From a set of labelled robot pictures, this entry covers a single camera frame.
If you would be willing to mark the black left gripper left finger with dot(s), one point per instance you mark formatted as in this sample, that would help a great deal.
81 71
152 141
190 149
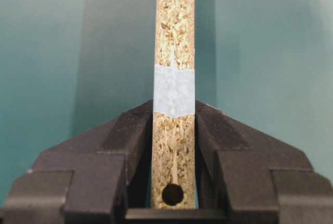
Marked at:
84 179

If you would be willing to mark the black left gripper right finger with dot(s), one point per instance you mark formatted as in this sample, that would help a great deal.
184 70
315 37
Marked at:
252 177

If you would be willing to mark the white laminated particle board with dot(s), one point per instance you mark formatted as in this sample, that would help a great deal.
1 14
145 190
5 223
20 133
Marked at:
173 126

